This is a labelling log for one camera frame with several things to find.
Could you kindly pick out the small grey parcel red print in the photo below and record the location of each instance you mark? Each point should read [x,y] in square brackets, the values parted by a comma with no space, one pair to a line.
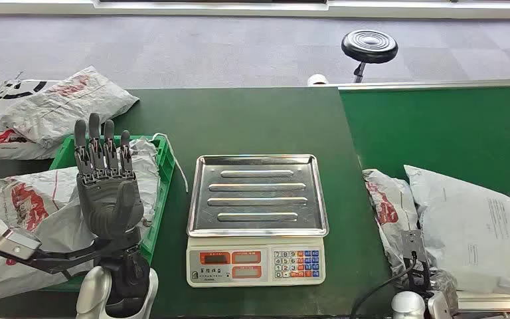
[389,207]

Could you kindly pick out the green conveyor belt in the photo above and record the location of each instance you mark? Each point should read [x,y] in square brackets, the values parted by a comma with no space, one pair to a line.
[435,127]

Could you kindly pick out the crumpled grey parcel red print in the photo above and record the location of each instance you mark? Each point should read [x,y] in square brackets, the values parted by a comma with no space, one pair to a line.
[70,105]

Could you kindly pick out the large grey parcel red print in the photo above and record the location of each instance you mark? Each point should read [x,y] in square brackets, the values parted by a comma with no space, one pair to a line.
[48,229]

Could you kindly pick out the white parcel black print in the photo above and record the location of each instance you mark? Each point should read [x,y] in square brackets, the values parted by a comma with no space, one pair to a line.
[22,89]

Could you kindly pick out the white electronic weighing scale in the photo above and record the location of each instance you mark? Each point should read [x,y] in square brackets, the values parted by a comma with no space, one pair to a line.
[255,264]

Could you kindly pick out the green plastic crate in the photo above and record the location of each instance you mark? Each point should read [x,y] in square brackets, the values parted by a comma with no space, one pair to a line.
[165,163]

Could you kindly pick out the black round stool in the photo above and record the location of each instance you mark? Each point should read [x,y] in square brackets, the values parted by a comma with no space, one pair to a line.
[369,45]

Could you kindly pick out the white parcel with shipping label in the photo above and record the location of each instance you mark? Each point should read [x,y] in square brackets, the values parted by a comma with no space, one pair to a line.
[475,229]

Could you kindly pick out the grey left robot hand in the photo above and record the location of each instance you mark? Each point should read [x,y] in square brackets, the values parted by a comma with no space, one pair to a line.
[105,202]

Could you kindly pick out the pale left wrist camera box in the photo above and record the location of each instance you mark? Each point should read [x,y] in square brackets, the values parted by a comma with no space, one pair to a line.
[11,241]

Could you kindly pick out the aluminium conveyor rail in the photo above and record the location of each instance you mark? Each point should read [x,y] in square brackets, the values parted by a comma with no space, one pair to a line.
[497,303]
[435,84]

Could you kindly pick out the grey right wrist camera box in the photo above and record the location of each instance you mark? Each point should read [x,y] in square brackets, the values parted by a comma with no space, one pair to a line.
[413,243]

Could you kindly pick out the steel scale tray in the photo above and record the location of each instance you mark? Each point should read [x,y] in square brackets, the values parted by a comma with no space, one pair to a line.
[257,193]

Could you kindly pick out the white conveyor roller end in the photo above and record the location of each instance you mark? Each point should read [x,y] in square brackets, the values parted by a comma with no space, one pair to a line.
[317,80]

